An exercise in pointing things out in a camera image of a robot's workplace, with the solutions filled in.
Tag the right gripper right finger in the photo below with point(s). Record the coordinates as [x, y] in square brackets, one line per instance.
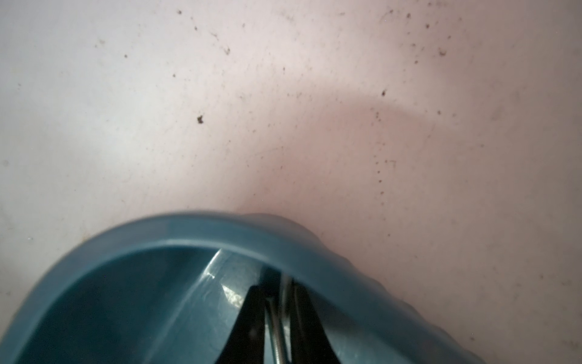
[308, 340]

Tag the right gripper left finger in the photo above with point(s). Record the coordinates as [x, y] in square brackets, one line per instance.
[246, 343]

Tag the silver screw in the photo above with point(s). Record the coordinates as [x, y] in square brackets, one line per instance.
[278, 344]

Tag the teal plastic storage tray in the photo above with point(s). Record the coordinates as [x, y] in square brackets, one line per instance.
[168, 289]

